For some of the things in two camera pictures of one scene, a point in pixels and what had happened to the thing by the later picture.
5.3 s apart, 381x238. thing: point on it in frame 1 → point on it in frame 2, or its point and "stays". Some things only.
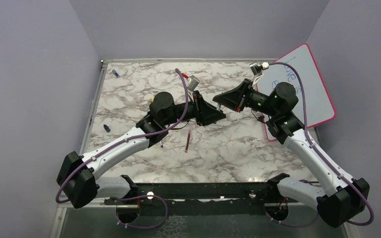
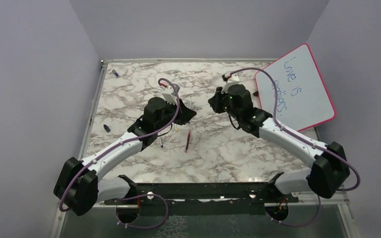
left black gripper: (205, 113) → (185, 114)
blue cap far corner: (117, 74) stays
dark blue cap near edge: (108, 130) stays
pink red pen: (188, 141) stays
